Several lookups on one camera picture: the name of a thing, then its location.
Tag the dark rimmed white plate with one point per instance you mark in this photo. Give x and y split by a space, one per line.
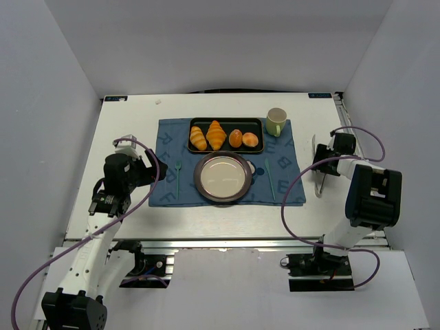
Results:
222 176

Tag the metal tongs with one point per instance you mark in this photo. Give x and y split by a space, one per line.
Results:
318 177

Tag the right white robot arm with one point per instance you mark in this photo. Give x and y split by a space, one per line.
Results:
373 200

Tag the teal plastic knife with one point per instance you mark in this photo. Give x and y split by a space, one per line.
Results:
267 167

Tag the pale striped croissant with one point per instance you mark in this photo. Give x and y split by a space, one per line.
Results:
197 138

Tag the black rectangular tray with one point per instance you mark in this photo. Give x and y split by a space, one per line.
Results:
245 125

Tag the orange striped croissant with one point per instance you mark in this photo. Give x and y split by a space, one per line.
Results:
215 136

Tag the right blue table label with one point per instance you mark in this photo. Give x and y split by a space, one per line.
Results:
320 95

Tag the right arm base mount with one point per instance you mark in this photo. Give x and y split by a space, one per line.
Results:
310 273

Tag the aluminium table side rail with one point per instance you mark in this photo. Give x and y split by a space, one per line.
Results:
347 120

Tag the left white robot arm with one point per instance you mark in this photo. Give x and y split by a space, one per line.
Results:
99 266

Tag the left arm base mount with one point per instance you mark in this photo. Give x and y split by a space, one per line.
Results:
149 270

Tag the blue table label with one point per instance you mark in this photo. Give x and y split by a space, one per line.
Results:
320 95
115 98

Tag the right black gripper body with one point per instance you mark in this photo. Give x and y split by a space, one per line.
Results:
321 159

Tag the teal plastic fork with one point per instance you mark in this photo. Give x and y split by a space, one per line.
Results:
178 166

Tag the left blue table label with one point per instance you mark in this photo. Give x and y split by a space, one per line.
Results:
115 98

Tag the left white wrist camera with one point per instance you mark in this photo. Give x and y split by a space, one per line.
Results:
125 146

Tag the pale round bun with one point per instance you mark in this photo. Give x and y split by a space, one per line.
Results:
250 140

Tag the orange sugared bun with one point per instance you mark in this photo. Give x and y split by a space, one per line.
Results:
235 138

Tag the light green mug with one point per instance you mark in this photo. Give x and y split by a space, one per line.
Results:
275 121

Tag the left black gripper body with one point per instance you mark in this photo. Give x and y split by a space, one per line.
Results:
151 168

